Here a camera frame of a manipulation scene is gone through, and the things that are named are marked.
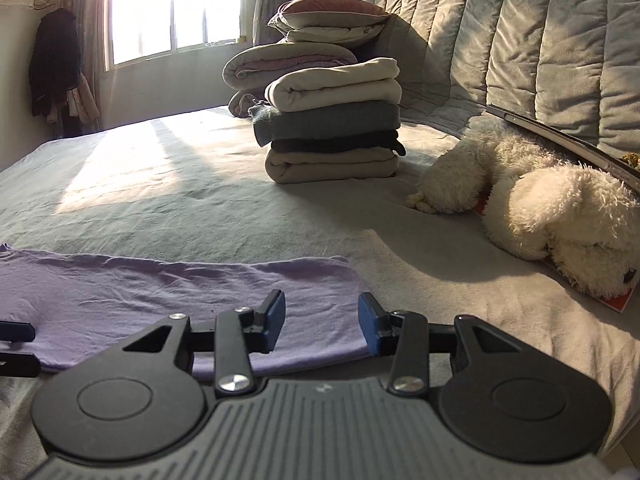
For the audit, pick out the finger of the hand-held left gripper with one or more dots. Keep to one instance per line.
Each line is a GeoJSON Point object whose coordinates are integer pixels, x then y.
{"type": "Point", "coordinates": [20, 365]}
{"type": "Point", "coordinates": [17, 331]}

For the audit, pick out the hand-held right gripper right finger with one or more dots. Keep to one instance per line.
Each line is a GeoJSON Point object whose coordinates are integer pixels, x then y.
{"type": "Point", "coordinates": [367, 325]}

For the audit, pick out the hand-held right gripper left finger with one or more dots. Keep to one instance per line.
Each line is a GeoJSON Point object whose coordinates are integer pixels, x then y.
{"type": "Point", "coordinates": [275, 320]}

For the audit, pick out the purple shirt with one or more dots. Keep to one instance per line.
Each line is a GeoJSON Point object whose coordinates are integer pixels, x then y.
{"type": "Point", "coordinates": [175, 290]}

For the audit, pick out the hanging pink clothes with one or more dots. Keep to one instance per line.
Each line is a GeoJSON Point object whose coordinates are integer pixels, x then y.
{"type": "Point", "coordinates": [85, 102]}

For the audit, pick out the beige curtain beside hanging clothes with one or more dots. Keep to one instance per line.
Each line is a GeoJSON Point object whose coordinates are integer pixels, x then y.
{"type": "Point", "coordinates": [85, 20]}

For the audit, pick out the folded beige garment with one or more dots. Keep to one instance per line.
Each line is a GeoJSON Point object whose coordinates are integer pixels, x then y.
{"type": "Point", "coordinates": [330, 167]}

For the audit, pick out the folded grey sweater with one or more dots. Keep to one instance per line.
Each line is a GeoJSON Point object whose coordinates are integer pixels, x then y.
{"type": "Point", "coordinates": [330, 122]}

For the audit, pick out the white plush toy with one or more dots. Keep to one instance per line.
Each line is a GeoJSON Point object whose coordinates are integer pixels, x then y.
{"type": "Point", "coordinates": [550, 205]}

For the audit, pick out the red white booklet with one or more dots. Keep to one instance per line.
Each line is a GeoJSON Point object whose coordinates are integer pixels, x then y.
{"type": "Point", "coordinates": [607, 297]}

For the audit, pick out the folded white sweater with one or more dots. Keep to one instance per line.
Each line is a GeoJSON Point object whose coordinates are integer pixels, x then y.
{"type": "Point", "coordinates": [335, 82]}

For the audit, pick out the folded beige pink quilt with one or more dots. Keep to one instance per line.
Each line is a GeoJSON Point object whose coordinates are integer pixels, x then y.
{"type": "Point", "coordinates": [280, 62]}

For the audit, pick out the thin grey tablet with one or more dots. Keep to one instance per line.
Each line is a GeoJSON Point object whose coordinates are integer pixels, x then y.
{"type": "Point", "coordinates": [565, 142]}

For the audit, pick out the hanging dark jacket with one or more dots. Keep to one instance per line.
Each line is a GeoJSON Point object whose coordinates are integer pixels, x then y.
{"type": "Point", "coordinates": [52, 60]}

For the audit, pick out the white pillow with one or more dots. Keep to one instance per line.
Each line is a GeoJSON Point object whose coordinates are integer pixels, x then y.
{"type": "Point", "coordinates": [330, 35]}

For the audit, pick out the pink pillow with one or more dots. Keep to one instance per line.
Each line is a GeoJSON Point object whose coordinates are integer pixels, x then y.
{"type": "Point", "coordinates": [325, 10]}

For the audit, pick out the window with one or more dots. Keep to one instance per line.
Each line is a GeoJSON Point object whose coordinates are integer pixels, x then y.
{"type": "Point", "coordinates": [170, 10]}

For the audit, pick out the grey quilted headboard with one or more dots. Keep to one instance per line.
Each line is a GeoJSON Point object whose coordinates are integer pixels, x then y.
{"type": "Point", "coordinates": [525, 35]}

